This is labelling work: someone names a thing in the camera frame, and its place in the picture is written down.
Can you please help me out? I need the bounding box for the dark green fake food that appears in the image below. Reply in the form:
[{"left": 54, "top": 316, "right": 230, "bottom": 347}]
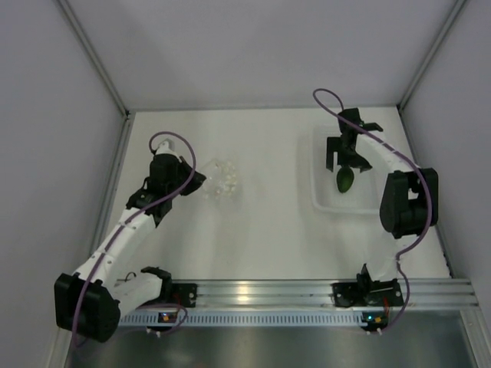
[{"left": 336, "top": 166, "right": 354, "bottom": 194}]

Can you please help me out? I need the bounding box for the clear zip top bag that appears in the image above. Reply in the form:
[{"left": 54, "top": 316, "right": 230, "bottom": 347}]
[{"left": 200, "top": 158, "right": 242, "bottom": 200}]

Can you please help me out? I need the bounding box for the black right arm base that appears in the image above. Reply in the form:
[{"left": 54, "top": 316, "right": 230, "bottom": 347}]
[{"left": 332, "top": 264, "right": 404, "bottom": 308}]

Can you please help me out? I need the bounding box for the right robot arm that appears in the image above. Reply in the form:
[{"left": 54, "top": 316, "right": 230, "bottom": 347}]
[{"left": 325, "top": 108, "right": 439, "bottom": 271}]

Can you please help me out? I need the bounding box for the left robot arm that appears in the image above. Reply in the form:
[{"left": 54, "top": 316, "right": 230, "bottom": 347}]
[{"left": 54, "top": 153, "right": 206, "bottom": 343}]

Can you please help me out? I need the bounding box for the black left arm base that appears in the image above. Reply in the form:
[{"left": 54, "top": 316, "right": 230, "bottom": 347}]
[{"left": 136, "top": 267, "right": 198, "bottom": 308}]

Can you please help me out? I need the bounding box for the white perforated plastic basket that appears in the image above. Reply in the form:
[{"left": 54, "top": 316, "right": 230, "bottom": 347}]
[{"left": 308, "top": 124, "right": 387, "bottom": 215}]

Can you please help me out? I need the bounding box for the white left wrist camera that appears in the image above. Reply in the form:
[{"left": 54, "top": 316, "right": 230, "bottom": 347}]
[{"left": 155, "top": 139, "right": 177, "bottom": 156}]

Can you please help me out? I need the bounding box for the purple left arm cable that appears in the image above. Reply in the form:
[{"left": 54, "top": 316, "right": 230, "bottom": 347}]
[{"left": 71, "top": 132, "right": 197, "bottom": 346}]

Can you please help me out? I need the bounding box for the white slotted cable duct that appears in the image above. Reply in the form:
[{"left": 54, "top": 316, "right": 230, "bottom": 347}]
[{"left": 119, "top": 310, "right": 373, "bottom": 327}]

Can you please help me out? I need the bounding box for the aluminium mounting rail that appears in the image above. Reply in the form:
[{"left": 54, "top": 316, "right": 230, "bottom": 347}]
[{"left": 181, "top": 278, "right": 479, "bottom": 311}]

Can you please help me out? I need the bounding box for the aluminium frame post right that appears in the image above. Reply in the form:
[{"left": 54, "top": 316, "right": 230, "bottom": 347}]
[{"left": 397, "top": 0, "right": 468, "bottom": 113}]

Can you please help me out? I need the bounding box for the aluminium frame post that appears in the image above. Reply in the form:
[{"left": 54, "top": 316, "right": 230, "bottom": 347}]
[
  {"left": 397, "top": 0, "right": 468, "bottom": 113},
  {"left": 54, "top": 0, "right": 129, "bottom": 117}
]

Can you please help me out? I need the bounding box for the aluminium frame post left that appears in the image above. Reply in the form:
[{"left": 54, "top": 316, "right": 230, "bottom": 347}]
[{"left": 54, "top": 0, "right": 129, "bottom": 117}]

